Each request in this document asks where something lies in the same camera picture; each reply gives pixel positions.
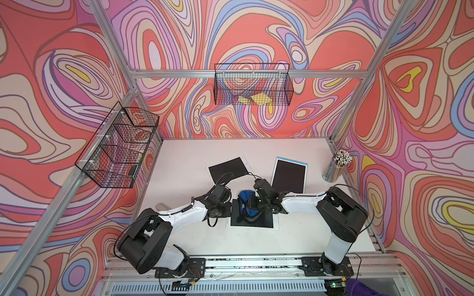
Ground blue microfibre cloth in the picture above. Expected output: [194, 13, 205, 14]
[237, 190, 262, 224]

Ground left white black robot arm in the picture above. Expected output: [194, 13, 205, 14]
[117, 185, 232, 278]

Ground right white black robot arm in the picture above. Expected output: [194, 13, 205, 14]
[248, 178, 369, 266]

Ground white tablet at back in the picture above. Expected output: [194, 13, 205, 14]
[208, 156, 251, 185]

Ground blue-edged white drawing tablet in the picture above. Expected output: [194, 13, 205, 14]
[271, 157, 308, 194]

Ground cup of pencils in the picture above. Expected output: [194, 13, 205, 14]
[322, 150, 353, 183]

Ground yellow sticky notes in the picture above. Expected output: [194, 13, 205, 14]
[237, 92, 273, 106]

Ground purple cloth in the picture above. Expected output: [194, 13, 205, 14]
[346, 279, 386, 296]

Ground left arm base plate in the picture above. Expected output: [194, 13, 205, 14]
[155, 257, 206, 279]

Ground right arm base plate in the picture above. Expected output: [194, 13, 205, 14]
[298, 256, 354, 278]

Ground black wire basket left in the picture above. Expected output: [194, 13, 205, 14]
[75, 102, 159, 189]

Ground black wire basket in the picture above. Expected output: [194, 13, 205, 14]
[75, 102, 159, 189]
[214, 62, 294, 106]

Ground black wire basket back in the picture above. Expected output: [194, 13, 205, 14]
[214, 62, 294, 106]

